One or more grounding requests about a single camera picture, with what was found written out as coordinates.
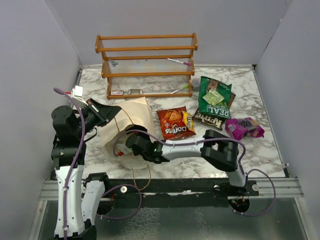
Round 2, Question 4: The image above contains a wooden three-tier shelf rack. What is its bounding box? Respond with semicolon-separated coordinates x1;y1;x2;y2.
94;32;199;100

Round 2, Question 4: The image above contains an orange red snack bag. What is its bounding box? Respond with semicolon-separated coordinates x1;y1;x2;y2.
156;106;196;141

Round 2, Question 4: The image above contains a metal handle bracket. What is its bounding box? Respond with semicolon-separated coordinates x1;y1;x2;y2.
128;88;143;95

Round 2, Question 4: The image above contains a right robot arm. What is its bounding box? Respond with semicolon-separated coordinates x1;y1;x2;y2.
125;129;248;196

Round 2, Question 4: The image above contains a pink capped white marker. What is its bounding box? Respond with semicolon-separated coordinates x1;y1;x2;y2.
166;58;191;66

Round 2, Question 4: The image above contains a brown kettle chips bag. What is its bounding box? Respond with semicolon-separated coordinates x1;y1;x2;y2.
192;92;236;130

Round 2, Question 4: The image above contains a light green snack packet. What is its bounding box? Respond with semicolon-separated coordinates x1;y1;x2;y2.
202;89;224;106

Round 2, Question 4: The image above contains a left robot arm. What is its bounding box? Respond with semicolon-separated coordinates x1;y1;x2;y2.
51;98;121;240

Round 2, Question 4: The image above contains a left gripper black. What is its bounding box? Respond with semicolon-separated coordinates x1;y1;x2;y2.
75;97;122;138

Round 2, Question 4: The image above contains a green real chips bag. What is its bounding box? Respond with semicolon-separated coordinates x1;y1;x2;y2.
198;76;232;120

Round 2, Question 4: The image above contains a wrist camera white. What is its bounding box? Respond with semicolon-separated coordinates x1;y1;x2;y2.
116;143;127;157
65;85;88;108

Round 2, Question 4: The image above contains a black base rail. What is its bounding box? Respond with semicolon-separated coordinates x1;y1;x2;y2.
101;178;259;209

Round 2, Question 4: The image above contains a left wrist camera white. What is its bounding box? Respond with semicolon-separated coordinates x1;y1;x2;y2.
65;85;88;108

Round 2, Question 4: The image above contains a beige paper bag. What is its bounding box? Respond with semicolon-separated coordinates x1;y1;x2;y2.
99;97;155;177

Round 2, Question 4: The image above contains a green capped white marker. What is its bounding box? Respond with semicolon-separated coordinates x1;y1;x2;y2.
170;84;189;94

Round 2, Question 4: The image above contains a small red white box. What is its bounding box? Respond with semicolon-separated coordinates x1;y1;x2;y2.
111;90;124;96

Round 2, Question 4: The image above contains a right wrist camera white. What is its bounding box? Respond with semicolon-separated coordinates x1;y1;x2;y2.
116;143;127;157

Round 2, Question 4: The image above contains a yellow m&m candy bag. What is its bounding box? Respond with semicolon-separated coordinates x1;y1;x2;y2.
182;111;195;132

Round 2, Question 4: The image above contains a magenta candy bag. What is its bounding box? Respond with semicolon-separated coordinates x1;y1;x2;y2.
225;117;265;141

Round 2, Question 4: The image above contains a small grey plastic cup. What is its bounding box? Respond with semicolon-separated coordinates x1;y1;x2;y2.
191;78;201;92

